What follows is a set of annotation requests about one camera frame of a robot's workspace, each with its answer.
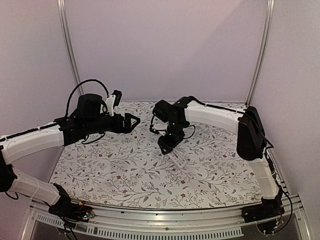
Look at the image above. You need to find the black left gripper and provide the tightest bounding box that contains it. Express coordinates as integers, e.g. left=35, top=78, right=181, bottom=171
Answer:
left=84, top=112, right=140, bottom=135

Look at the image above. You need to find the white AC remote control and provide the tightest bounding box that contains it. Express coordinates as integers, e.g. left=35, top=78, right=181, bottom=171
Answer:
left=168, top=149, right=187, bottom=169

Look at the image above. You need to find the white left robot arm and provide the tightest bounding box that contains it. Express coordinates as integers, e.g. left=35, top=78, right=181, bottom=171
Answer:
left=0, top=90, right=141, bottom=217

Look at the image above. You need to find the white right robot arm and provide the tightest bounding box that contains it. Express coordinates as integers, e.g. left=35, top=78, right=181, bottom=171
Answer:
left=150, top=96, right=283, bottom=218

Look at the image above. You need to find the floral patterned table mat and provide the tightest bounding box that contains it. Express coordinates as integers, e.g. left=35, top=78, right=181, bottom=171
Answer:
left=50, top=102, right=262, bottom=209

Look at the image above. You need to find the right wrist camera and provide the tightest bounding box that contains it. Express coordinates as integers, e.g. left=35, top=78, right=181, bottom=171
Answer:
left=149, top=123, right=168, bottom=136

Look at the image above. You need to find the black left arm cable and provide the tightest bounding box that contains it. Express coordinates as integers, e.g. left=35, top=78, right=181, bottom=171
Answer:
left=65, top=79, right=111, bottom=118

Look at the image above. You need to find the aluminium front rail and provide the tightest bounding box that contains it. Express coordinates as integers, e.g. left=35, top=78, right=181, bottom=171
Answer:
left=21, top=195, right=313, bottom=240

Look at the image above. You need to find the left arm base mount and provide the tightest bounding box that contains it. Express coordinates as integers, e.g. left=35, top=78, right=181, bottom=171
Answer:
left=48, top=183, right=95, bottom=222

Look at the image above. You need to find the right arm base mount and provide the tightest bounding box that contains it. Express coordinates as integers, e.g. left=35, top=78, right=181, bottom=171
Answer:
left=241, top=196, right=293, bottom=236

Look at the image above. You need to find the left aluminium frame post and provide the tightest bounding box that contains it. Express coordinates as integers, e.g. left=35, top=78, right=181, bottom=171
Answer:
left=56, top=0, right=81, bottom=86

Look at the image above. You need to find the aluminium frame post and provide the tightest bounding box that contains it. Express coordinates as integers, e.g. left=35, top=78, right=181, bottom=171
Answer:
left=245, top=0, right=275, bottom=106
left=56, top=0, right=81, bottom=86

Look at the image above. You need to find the right aluminium frame post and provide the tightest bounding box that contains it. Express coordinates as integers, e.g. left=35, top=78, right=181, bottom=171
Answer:
left=245, top=0, right=275, bottom=106

